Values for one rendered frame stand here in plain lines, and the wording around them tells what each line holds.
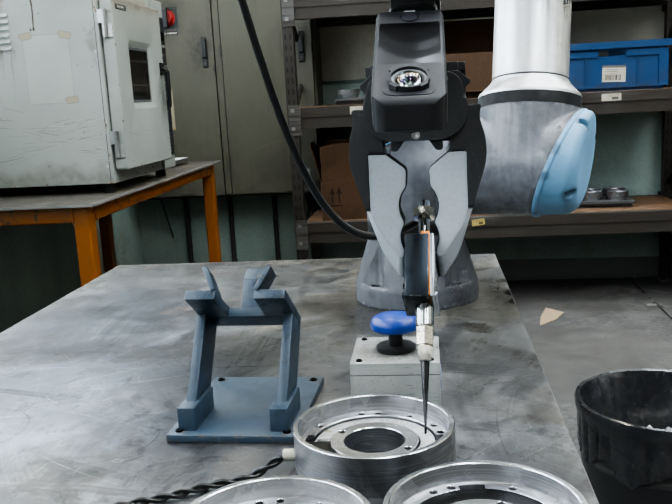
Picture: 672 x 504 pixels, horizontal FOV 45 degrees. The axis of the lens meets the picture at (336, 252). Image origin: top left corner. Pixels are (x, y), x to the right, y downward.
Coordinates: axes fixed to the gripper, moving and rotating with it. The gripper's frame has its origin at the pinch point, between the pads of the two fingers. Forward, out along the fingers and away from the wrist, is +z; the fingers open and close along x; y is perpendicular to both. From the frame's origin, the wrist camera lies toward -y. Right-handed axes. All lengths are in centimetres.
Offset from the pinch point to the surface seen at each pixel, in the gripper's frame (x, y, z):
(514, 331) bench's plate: -7.9, 25.5, 13.2
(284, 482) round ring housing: 7.2, -16.1, 9.2
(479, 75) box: -11, 332, -16
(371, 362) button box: 4.3, 2.6, 8.6
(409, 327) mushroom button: 1.4, 4.4, 6.3
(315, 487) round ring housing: 5.4, -16.3, 9.4
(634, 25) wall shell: -91, 391, -37
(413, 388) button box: 1.1, 2.5, 10.7
